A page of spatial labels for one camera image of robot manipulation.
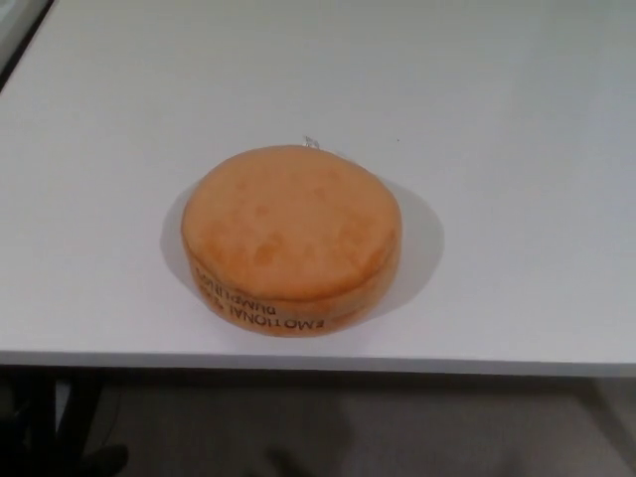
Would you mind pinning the orange plush plate with lettering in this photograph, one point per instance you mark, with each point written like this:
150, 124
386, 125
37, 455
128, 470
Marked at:
288, 233

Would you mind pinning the black-edged grey board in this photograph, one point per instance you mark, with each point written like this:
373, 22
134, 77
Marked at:
17, 47

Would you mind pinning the dark metal table leg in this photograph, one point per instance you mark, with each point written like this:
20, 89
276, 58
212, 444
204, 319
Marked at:
74, 422

